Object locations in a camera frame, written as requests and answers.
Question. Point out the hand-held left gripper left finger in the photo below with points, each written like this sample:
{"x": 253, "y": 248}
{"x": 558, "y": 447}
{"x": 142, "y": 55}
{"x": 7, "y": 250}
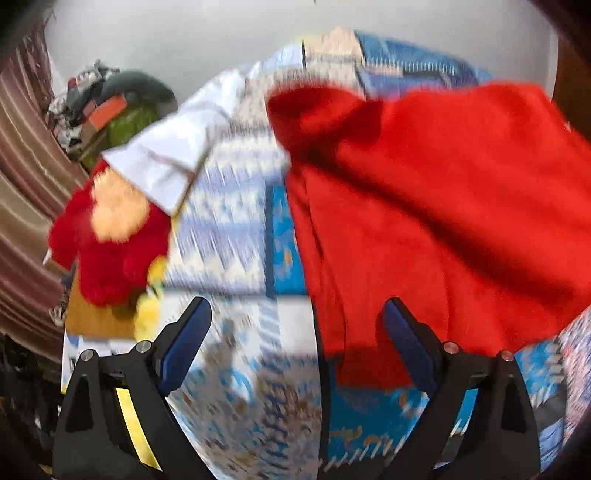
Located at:
{"x": 184, "y": 341}

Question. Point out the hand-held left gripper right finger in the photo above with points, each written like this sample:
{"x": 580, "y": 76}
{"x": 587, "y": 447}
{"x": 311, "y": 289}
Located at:
{"x": 408, "y": 341}

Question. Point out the red fleece garment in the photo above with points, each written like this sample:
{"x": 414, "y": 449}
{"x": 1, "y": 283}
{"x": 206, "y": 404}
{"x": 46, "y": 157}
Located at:
{"x": 438, "y": 207}

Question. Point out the yellow fluffy blanket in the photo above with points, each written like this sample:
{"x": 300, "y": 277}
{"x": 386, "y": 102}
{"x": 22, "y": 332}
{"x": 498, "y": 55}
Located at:
{"x": 150, "y": 300}

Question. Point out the blue patterned bed sheet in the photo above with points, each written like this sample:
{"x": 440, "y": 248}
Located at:
{"x": 258, "y": 258}

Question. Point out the red plush toy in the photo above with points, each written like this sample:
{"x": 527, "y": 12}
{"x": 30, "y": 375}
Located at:
{"x": 111, "y": 240}

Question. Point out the white shirt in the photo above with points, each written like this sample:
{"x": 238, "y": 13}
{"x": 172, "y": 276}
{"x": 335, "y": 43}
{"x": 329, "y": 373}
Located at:
{"x": 175, "y": 152}

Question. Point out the striped brown curtain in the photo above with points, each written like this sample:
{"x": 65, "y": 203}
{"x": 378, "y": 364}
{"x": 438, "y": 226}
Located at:
{"x": 27, "y": 194}

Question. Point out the pile of clutter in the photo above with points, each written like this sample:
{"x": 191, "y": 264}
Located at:
{"x": 111, "y": 110}

